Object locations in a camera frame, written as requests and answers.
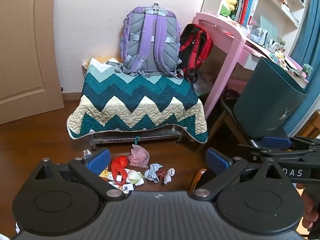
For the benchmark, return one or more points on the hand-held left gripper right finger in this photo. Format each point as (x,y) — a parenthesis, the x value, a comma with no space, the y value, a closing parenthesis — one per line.
(217,158)

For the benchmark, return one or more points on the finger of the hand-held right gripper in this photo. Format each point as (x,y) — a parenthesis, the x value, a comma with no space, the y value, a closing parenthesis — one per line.
(277,141)
(300,156)

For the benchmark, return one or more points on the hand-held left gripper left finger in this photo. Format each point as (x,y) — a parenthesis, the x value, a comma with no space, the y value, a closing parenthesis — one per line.
(100,158)

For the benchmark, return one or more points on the clear plastic piece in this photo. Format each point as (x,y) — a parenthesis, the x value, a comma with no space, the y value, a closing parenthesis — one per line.
(87,154)

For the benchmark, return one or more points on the yellow packet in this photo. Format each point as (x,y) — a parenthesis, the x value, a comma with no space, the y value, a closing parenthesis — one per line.
(105,175)

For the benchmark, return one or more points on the white printed card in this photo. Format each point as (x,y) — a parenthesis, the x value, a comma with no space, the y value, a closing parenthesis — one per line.
(122,187)

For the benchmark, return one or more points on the white green wrapper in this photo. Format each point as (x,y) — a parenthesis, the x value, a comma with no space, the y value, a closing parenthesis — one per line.
(133,176)

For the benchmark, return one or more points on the pink bag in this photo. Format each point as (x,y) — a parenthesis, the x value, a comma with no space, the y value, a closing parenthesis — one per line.
(138,156)

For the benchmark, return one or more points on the teal trash bin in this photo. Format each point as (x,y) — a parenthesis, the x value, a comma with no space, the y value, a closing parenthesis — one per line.
(265,100)

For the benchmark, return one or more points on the white tissue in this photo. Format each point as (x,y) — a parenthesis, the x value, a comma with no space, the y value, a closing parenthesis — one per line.
(168,176)

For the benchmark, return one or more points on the blue grey paper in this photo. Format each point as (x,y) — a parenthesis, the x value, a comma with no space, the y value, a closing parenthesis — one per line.
(152,172)

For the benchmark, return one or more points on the small red wrapper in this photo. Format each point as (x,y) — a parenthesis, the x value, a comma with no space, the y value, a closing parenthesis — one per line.
(161,174)

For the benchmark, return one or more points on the person's right hand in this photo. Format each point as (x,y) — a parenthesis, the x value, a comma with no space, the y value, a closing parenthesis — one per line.
(308,210)

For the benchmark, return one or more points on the teal zigzag quilt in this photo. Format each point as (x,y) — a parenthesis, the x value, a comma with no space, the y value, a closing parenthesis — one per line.
(135,97)

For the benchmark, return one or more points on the pink desk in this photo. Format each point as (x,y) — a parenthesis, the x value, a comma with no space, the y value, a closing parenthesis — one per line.
(225,62)

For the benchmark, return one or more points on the blue pencil case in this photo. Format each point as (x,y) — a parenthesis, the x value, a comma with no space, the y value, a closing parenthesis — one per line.
(258,35)

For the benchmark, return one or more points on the blue curtain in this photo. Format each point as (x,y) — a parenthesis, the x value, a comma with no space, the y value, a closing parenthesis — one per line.
(307,35)

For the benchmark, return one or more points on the red backpack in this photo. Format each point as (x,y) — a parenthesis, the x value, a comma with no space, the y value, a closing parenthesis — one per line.
(197,47)

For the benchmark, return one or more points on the green book stand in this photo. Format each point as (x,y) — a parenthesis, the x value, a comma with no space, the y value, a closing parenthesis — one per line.
(268,27)

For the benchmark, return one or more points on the purple backpack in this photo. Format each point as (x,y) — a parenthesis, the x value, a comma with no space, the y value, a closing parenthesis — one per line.
(150,45)

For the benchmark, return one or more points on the wooden door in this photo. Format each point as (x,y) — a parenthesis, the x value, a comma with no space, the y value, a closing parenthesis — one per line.
(22,55)

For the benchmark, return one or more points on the row of books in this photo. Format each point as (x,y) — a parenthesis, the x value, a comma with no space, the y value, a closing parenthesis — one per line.
(246,2)

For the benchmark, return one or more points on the yellow green plush toy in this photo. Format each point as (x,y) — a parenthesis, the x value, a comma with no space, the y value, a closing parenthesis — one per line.
(228,1)

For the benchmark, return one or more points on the metal bench frame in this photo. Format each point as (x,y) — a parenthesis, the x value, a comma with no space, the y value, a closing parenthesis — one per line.
(130,138)

